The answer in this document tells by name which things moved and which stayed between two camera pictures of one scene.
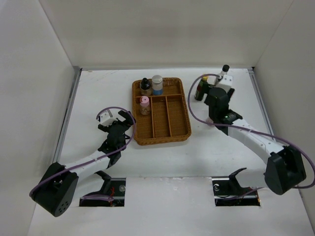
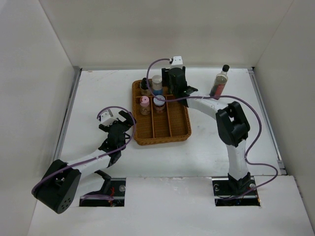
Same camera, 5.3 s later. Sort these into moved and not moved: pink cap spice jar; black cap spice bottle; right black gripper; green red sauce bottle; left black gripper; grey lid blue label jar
Moved: green red sauce bottle; right black gripper
Not moved: black cap spice bottle; grey lid blue label jar; left black gripper; pink cap spice jar
